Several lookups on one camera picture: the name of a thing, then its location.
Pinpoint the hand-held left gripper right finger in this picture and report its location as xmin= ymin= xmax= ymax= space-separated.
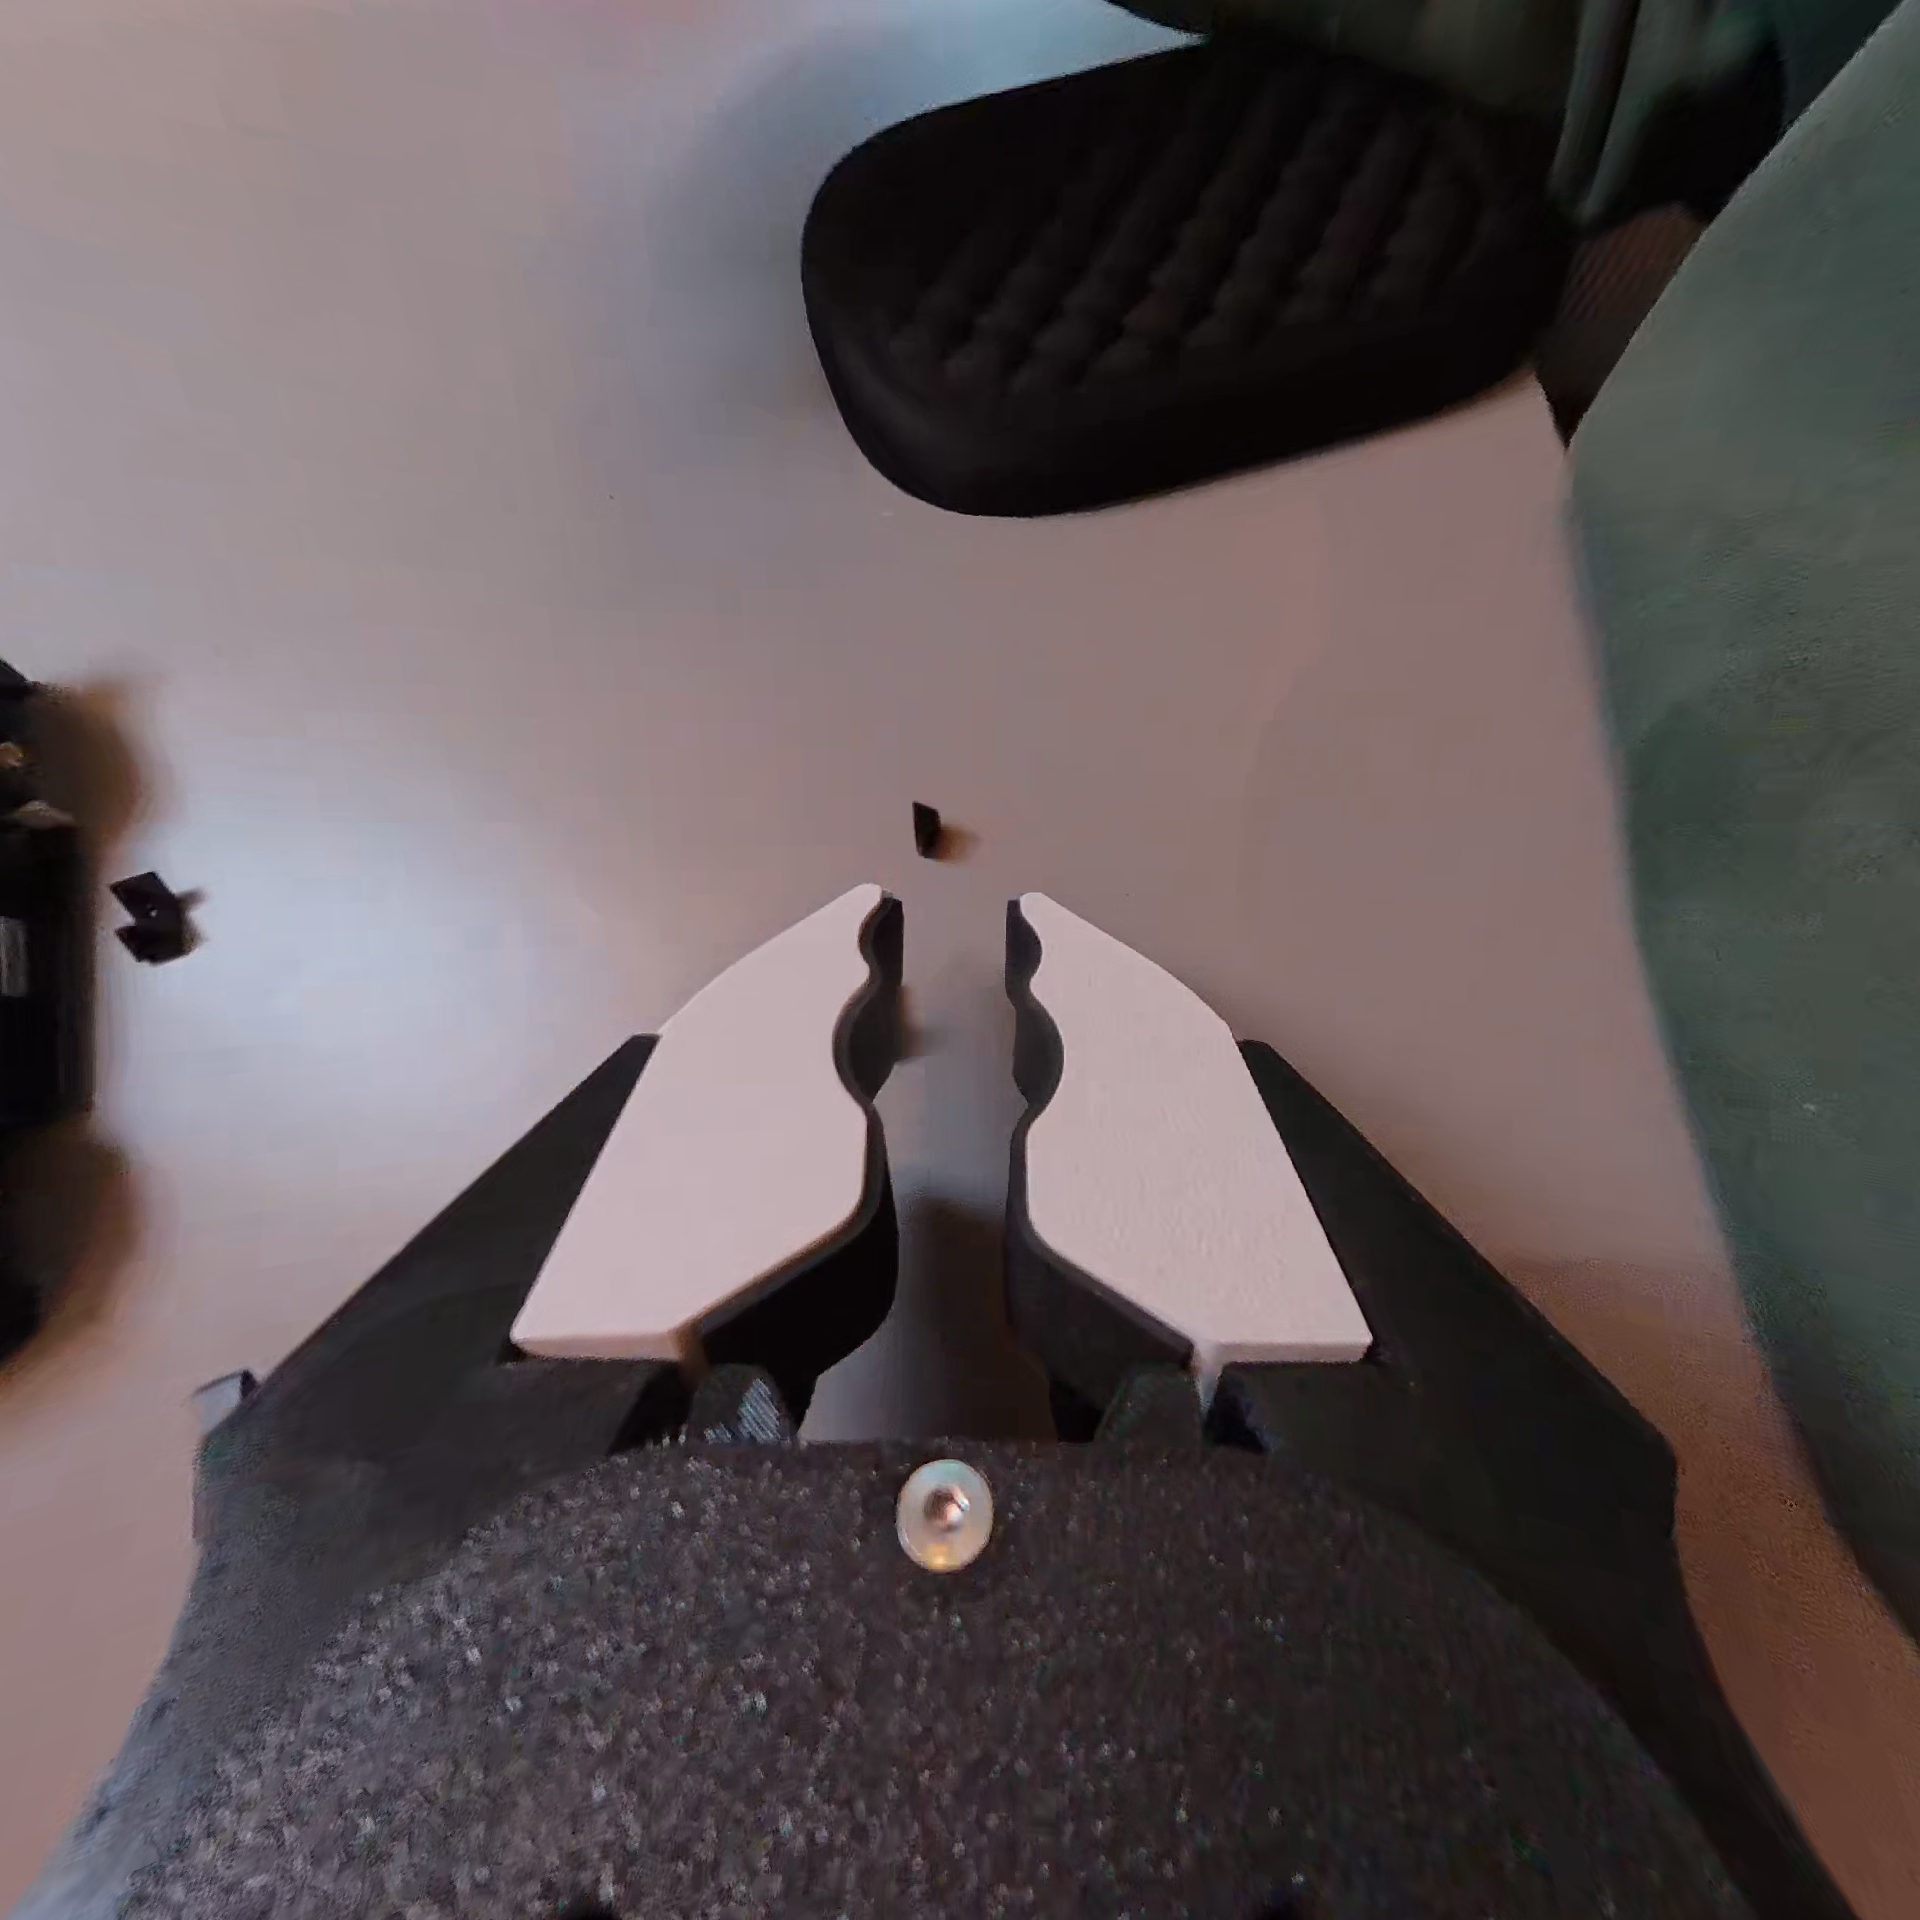
xmin=1006 ymin=892 xmax=1376 ymax=1436

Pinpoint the person's right forearm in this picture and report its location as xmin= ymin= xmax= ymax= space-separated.
xmin=1126 ymin=0 xmax=1771 ymax=227

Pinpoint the black lego car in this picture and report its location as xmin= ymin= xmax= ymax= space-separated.
xmin=0 ymin=660 xmax=99 ymax=1143

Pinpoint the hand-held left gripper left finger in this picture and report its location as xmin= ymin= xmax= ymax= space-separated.
xmin=513 ymin=883 xmax=907 ymax=1436

